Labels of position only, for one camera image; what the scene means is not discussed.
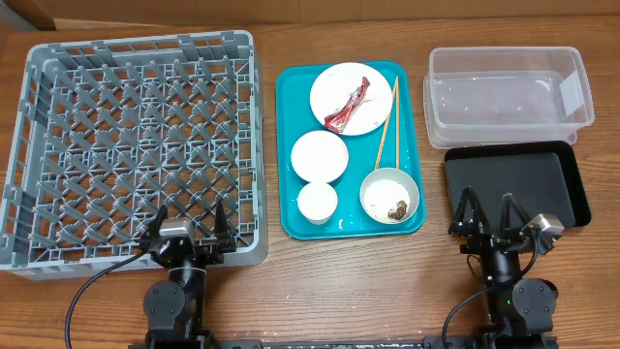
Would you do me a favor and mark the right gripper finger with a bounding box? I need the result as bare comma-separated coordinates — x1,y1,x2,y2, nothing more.
500,192,531,232
452,186,488,228

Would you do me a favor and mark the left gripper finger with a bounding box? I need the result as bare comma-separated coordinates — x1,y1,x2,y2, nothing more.
144,206,168,240
213,201,231,240

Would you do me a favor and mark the grey metal bowl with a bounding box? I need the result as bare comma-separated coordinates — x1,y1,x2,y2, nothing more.
359,168,421,225

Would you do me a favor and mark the small white cup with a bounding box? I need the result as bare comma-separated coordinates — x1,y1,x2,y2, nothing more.
297,182,338,225

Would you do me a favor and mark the red snack wrapper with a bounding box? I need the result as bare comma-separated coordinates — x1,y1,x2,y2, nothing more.
324,77,370,134

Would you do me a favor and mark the white rice pile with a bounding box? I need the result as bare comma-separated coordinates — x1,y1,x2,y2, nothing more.
362,179,411,223

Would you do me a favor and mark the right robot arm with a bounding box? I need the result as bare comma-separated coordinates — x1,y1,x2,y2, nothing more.
441,187,564,348

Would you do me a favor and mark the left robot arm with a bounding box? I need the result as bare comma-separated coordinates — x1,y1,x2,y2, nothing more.
140,203,236,349

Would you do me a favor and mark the black waste tray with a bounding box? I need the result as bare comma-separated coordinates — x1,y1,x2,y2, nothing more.
444,141,592,229

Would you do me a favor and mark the grey dish rack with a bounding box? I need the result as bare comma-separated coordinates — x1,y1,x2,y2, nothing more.
1,30,268,280

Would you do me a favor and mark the clear plastic bin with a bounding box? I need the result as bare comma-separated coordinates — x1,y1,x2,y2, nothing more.
423,47,595,149

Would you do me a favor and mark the medium white bowl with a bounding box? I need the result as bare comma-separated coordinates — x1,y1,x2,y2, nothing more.
291,131,349,183

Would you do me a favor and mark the right wooden chopstick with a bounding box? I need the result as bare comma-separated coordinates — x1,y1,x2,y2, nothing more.
393,76,400,170

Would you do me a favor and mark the wooden chopstick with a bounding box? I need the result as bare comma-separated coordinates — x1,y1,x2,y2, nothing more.
374,77,398,170
393,76,400,170

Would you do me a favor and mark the left wooden chopstick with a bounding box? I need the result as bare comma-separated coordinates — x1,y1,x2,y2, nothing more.
374,77,398,170

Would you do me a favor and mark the large white plate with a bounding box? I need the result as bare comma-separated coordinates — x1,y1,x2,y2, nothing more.
310,62,392,136

